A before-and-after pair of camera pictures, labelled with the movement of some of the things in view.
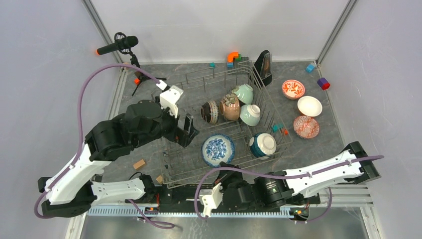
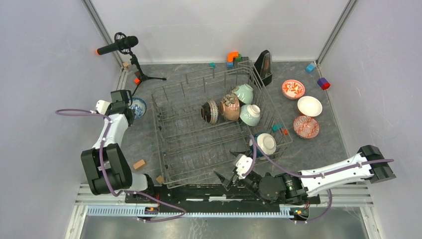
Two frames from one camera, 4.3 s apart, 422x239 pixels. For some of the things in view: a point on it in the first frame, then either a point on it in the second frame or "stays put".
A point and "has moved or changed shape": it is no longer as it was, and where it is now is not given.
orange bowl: [309, 106] stays put
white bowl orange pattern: [293, 89] stays put
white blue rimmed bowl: [216, 148] has moved or changed shape
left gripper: [184, 136] → [131, 121]
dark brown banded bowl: [210, 111] stays put
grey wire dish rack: [235, 121] stays put
